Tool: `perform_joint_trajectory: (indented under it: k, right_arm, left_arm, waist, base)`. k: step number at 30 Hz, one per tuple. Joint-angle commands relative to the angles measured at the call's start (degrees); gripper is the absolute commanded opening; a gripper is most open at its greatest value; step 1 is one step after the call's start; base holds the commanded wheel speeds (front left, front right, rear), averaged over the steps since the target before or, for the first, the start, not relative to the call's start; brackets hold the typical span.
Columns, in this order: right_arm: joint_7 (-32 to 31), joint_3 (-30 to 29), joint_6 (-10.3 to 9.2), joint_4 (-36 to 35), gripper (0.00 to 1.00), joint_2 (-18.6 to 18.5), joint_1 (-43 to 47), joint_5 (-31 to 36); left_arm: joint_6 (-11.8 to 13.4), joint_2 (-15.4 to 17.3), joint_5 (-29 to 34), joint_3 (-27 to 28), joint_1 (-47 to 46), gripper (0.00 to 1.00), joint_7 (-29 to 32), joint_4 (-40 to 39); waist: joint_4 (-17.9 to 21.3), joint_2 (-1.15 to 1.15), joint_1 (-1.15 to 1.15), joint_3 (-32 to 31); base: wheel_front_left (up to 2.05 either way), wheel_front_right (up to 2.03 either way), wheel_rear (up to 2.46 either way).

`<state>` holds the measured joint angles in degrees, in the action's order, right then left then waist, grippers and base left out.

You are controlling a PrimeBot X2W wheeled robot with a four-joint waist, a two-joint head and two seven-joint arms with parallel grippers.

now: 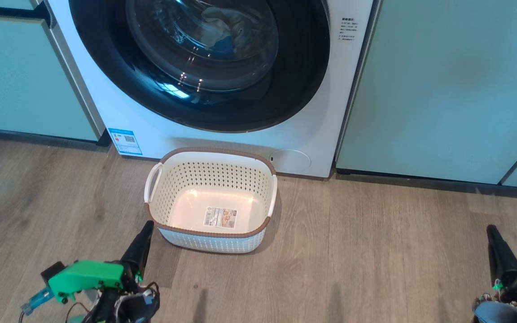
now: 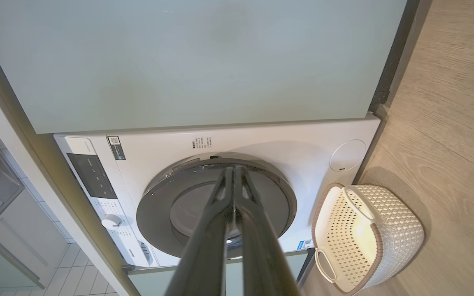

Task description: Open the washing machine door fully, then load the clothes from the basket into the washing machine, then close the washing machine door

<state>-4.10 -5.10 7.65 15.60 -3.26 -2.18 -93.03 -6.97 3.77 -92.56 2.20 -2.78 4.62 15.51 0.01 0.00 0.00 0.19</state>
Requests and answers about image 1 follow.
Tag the blue energy label sticker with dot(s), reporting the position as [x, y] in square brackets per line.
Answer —
[125, 141]

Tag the paper product label sticker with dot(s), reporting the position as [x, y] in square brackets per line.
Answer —
[220, 217]

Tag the white perforated basket brown rim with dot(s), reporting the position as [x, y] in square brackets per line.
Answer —
[209, 242]

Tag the pale yellow blue cuffed garment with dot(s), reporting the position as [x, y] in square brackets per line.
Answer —
[225, 47]

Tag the white front-load washing machine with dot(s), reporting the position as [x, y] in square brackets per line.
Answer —
[321, 125]

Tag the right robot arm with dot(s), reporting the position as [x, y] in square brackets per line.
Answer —
[498, 313]

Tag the light blue cabinet panel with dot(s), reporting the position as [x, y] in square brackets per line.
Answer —
[20, 80]

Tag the black round glass washer door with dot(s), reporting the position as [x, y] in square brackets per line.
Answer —
[97, 67]

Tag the pale green cabinet panels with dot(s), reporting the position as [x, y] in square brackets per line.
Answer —
[442, 89]

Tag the round white filter cover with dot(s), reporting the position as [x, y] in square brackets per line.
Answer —
[291, 160]

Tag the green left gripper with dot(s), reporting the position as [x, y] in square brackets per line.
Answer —
[88, 274]

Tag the grey text notice label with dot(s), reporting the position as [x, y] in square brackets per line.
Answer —
[347, 30]

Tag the grey cabinet side panel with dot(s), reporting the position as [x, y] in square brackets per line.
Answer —
[79, 80]

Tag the dark cabinet plinth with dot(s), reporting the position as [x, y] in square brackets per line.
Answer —
[442, 183]
[38, 138]

